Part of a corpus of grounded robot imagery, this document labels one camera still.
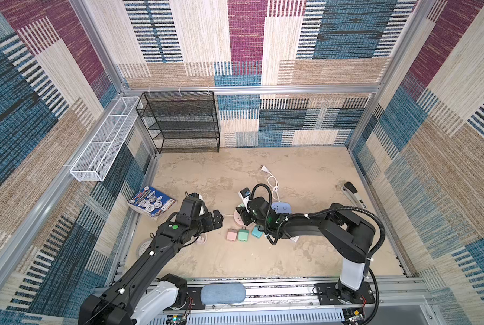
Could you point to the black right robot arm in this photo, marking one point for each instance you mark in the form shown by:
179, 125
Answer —
356, 234

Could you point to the green plug adapter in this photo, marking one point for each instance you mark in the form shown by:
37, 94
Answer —
243, 235

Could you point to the black wire mesh shelf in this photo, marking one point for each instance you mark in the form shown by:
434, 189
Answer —
181, 122

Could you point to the blue illustrated box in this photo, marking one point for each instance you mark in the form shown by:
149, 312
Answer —
150, 202

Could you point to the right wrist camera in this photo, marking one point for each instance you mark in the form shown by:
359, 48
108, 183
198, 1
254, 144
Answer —
245, 195

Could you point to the grey tape roll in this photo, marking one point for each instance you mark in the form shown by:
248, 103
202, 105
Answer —
143, 247

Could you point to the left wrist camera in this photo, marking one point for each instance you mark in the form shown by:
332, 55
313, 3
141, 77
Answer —
198, 206

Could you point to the blue-grey cushion pad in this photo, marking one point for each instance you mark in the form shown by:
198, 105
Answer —
222, 294

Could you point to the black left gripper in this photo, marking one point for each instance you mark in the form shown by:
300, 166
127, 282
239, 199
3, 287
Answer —
209, 224

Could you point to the pink plug adapter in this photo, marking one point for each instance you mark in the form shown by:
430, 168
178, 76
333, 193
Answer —
232, 235

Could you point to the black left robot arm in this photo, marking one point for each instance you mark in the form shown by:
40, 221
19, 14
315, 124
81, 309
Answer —
116, 305

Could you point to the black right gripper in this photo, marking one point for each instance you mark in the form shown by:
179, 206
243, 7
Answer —
245, 217

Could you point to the blue square power strip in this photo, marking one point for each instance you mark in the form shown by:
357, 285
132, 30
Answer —
281, 208

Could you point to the black and grey stapler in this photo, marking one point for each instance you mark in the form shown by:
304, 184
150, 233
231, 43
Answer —
352, 194

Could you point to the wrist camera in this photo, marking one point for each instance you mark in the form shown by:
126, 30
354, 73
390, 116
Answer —
245, 195
198, 206

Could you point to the pink round power strip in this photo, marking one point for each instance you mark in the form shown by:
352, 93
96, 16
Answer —
238, 219

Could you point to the teal plug adapter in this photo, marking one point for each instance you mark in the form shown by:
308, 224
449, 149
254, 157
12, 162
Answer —
256, 232

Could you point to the white wire mesh basket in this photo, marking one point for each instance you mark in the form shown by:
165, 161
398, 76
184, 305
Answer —
100, 153

